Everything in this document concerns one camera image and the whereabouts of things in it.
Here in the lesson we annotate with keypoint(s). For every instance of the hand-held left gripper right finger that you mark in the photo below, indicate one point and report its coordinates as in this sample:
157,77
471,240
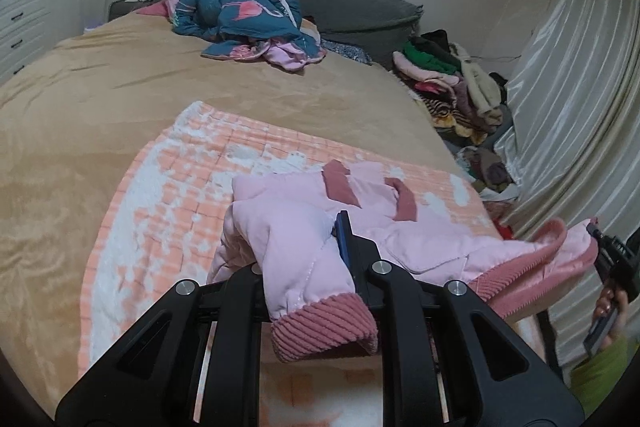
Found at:
343,242

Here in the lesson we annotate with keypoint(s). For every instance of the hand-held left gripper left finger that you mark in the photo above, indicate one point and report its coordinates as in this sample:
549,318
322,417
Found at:
235,302

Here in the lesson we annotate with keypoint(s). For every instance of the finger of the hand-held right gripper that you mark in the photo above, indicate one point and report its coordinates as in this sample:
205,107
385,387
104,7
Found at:
597,232

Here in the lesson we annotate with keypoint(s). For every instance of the pink quilted jacket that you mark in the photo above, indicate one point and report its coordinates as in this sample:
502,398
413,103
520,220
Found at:
300,232

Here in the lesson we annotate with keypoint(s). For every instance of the person's right forearm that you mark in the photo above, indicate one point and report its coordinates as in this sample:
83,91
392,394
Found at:
602,377

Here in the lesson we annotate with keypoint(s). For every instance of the pile of assorted clothes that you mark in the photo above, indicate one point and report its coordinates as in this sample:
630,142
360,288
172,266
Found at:
450,87

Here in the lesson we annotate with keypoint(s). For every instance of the person's right hand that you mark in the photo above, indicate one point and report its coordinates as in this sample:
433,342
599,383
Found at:
612,307

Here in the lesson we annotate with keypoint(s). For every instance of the orange white checked blanket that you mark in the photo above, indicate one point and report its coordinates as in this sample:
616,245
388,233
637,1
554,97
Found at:
165,207

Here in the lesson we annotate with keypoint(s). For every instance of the cream satin curtain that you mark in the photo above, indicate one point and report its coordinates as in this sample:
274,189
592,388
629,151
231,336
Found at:
565,107

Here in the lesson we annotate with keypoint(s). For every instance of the dark patterned pillow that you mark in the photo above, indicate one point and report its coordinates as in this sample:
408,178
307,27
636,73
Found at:
347,52

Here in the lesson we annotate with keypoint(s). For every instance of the bed with tan bedspread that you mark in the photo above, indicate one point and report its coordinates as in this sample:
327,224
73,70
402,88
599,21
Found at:
100,107

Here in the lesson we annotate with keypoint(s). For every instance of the teal flamingo print comforter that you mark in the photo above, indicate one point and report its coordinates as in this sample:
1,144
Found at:
240,7

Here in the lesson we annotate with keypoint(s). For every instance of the dark pink pillow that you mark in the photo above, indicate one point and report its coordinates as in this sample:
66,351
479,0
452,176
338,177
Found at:
152,9

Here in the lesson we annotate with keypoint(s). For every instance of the dark nightstand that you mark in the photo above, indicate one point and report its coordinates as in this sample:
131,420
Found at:
122,9

